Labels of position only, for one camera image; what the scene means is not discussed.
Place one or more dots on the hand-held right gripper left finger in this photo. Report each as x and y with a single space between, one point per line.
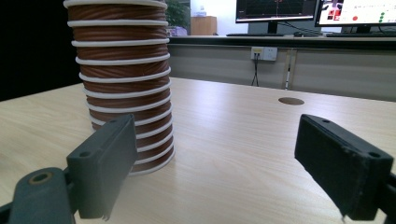
102 168

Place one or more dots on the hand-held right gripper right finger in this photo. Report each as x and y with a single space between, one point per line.
339 165

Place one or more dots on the stack of brown paper cups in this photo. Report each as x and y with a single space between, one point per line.
121 49

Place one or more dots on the black keyboard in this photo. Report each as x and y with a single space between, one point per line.
361 35
255 34

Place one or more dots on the dark office desk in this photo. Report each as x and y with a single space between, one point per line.
280 41

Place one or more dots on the black computer mouse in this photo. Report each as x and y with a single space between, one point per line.
298 34

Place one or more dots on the black computer monitor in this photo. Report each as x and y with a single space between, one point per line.
358 12
274 9

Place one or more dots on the green potted plant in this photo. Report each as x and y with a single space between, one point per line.
176 12

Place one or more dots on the brown cardboard box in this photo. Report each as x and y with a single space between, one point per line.
204 26

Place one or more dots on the white wall socket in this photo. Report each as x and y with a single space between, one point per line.
264 53

